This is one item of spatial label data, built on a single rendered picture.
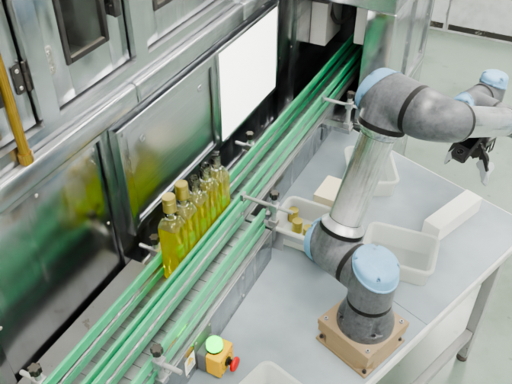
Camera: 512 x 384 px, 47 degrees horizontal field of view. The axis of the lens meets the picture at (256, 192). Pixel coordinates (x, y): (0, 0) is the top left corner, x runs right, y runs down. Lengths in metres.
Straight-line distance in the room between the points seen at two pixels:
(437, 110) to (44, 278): 0.96
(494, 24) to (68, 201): 4.23
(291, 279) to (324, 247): 0.33
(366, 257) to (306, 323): 0.34
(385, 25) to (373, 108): 0.94
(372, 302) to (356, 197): 0.26
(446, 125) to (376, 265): 0.37
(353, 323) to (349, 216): 0.28
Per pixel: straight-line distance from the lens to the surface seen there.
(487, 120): 1.49
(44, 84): 1.27
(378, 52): 2.34
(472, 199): 2.13
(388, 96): 1.37
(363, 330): 1.56
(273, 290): 1.79
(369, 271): 1.44
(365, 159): 1.43
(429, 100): 1.34
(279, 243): 1.89
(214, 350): 1.55
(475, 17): 5.19
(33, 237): 1.40
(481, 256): 2.02
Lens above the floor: 2.11
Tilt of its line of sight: 40 degrees down
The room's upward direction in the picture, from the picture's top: straight up
